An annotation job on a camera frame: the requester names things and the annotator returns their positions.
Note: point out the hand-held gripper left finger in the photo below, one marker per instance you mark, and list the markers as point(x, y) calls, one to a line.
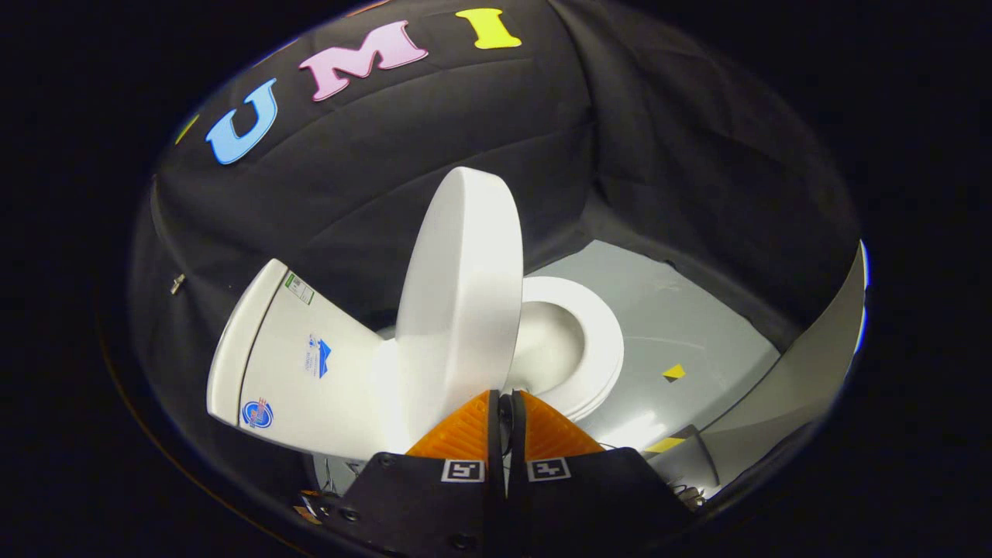
point(434, 511)

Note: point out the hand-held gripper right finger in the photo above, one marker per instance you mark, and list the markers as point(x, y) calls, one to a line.
point(589, 504)

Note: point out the white toilet lid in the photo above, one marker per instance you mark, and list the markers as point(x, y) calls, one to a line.
point(465, 310)

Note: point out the white toilet seat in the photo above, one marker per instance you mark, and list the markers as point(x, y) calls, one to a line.
point(601, 341)

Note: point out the white toilet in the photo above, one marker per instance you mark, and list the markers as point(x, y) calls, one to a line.
point(310, 364)

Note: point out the yellow tape strip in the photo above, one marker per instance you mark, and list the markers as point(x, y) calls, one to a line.
point(665, 445)

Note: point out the yellow tape piece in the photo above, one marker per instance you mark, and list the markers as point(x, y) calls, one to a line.
point(673, 373)

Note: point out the white board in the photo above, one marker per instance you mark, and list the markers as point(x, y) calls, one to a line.
point(806, 380)

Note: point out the small metal clip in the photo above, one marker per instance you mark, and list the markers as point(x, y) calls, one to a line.
point(177, 284)

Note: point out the black backdrop cloth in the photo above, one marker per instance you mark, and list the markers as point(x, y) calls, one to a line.
point(465, 139)

